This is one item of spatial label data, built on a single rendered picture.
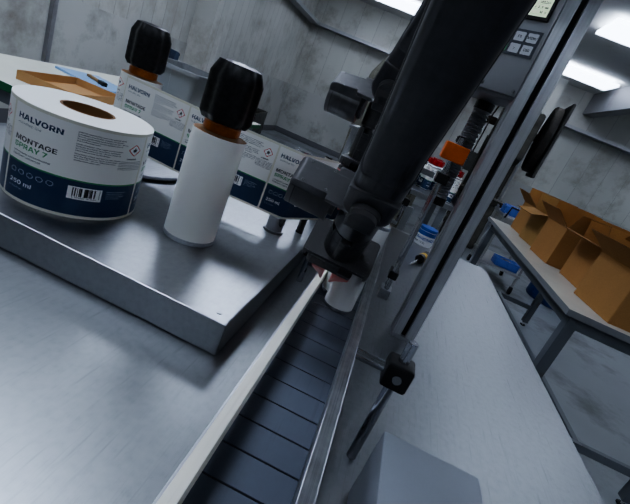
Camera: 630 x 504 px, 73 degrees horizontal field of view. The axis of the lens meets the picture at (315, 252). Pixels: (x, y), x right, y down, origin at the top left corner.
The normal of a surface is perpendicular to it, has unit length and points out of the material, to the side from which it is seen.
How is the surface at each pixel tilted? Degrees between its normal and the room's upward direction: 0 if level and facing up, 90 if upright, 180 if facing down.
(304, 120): 90
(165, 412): 0
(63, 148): 90
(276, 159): 90
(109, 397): 0
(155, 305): 90
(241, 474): 0
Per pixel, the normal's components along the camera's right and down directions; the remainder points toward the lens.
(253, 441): 0.37, -0.87
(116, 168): 0.74, 0.49
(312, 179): 0.07, -0.36
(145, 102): -0.32, 0.22
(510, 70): -0.70, -0.03
